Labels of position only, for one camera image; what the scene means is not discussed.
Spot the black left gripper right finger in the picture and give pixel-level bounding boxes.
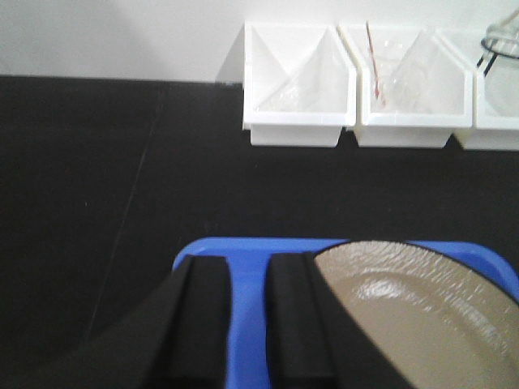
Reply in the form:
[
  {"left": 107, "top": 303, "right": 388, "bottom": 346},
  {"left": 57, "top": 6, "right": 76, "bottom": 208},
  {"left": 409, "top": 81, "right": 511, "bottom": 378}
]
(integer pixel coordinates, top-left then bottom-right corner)
[{"left": 265, "top": 252, "right": 412, "bottom": 388}]

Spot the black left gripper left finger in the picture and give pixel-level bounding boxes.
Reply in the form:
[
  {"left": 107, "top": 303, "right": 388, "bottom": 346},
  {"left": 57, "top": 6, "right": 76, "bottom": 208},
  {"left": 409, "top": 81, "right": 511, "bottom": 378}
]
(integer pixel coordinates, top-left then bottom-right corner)
[{"left": 40, "top": 256, "right": 231, "bottom": 388}]

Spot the blue plastic tray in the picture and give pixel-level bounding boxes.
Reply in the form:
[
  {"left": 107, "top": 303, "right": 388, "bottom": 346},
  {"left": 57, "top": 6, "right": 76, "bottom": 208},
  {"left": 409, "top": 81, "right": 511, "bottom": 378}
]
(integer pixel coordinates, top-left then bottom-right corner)
[{"left": 172, "top": 237, "right": 518, "bottom": 388}]

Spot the beige plate black rim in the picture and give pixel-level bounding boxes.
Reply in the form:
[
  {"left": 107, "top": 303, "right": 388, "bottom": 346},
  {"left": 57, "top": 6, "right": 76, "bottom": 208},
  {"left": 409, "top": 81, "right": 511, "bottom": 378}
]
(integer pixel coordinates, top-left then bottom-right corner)
[{"left": 315, "top": 241, "right": 518, "bottom": 388}]

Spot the clear glass funnel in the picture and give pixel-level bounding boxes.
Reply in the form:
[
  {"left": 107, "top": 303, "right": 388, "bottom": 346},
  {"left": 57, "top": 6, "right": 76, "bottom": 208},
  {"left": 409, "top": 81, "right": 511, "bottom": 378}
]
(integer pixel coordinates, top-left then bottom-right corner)
[{"left": 258, "top": 53, "right": 320, "bottom": 112}]

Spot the white bin left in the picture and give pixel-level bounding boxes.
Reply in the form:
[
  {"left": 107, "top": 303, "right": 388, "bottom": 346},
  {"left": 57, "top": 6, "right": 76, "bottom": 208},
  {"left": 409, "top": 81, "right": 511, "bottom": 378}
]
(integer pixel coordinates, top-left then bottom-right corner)
[{"left": 242, "top": 22, "right": 357, "bottom": 147}]

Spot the white bin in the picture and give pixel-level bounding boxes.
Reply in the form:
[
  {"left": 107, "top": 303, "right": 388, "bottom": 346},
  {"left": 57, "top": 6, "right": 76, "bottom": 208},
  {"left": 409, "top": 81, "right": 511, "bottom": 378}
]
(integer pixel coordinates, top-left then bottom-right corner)
[
  {"left": 337, "top": 23, "right": 473, "bottom": 148},
  {"left": 242, "top": 22, "right": 357, "bottom": 147},
  {"left": 435, "top": 27, "right": 519, "bottom": 151}
]

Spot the red glass stirring rod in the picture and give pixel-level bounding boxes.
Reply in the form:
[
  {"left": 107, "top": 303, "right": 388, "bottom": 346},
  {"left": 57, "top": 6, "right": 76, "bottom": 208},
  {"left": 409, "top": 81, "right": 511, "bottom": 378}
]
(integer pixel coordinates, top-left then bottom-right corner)
[{"left": 365, "top": 21, "right": 385, "bottom": 106}]

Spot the white bin middle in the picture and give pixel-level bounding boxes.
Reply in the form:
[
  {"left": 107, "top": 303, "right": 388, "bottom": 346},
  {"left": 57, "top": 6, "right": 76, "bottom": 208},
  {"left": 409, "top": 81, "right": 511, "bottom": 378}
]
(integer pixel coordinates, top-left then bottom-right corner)
[{"left": 337, "top": 23, "right": 473, "bottom": 148}]

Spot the glass beaker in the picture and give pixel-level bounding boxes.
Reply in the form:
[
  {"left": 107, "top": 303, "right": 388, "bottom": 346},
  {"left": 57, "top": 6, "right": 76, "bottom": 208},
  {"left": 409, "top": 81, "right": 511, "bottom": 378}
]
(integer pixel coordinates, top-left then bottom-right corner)
[{"left": 377, "top": 32, "right": 440, "bottom": 113}]

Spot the white bin right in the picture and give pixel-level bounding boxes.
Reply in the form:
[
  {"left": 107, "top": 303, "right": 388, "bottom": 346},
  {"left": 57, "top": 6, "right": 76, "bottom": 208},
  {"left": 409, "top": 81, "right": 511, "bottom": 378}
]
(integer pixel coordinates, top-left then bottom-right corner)
[{"left": 435, "top": 27, "right": 519, "bottom": 151}]

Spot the round glass flask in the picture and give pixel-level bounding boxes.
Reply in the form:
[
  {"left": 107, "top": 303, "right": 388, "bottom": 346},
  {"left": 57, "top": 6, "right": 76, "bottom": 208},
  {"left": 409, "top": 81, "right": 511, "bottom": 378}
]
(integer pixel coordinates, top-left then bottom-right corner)
[{"left": 482, "top": 9, "right": 518, "bottom": 59}]

